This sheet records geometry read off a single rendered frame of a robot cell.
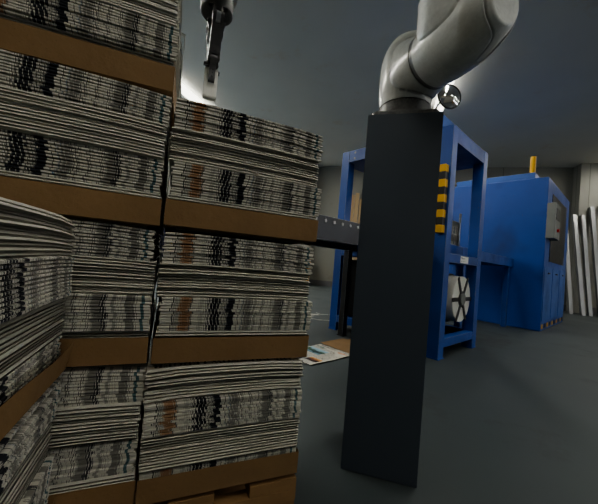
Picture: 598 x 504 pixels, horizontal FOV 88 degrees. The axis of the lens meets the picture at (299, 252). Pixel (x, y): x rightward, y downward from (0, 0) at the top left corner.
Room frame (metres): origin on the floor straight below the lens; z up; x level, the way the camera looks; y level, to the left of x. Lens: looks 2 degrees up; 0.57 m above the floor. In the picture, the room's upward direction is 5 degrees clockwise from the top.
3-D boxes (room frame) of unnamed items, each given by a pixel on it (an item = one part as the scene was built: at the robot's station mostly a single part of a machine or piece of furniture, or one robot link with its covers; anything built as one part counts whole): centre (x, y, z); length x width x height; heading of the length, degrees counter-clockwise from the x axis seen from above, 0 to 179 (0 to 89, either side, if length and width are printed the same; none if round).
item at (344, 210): (2.70, -0.37, 0.78); 0.09 x 0.09 x 1.55; 42
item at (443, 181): (2.01, -0.91, 1.05); 0.05 x 0.05 x 0.45; 42
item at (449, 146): (2.05, -0.95, 0.78); 0.09 x 0.09 x 1.55; 42
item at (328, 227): (1.71, -0.29, 0.74); 1.34 x 0.05 x 0.12; 132
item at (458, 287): (2.58, -0.88, 0.38); 0.94 x 0.69 x 0.63; 42
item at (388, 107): (0.96, -0.29, 1.03); 0.22 x 0.18 x 0.06; 165
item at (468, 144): (2.58, -0.88, 1.50); 0.94 x 0.68 x 0.10; 42
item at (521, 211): (4.36, -2.94, 1.04); 1.50 x 1.29 x 2.07; 132
